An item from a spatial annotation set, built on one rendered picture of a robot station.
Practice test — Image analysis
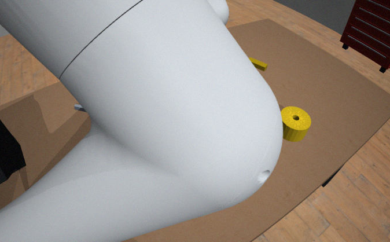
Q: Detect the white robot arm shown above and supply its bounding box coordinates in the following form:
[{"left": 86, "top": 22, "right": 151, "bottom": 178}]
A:
[{"left": 0, "top": 0, "right": 283, "bottom": 242}]

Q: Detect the grey rectangular bar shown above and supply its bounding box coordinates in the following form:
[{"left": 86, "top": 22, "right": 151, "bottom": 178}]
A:
[{"left": 74, "top": 104, "right": 86, "bottom": 112}]

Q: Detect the yellow cylinder with centre hole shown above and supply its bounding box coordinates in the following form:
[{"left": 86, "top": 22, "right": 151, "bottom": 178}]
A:
[{"left": 281, "top": 107, "right": 311, "bottom": 142}]

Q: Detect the yellow rectangular block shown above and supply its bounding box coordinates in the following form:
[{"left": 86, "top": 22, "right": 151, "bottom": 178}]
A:
[{"left": 249, "top": 57, "right": 268, "bottom": 71}]

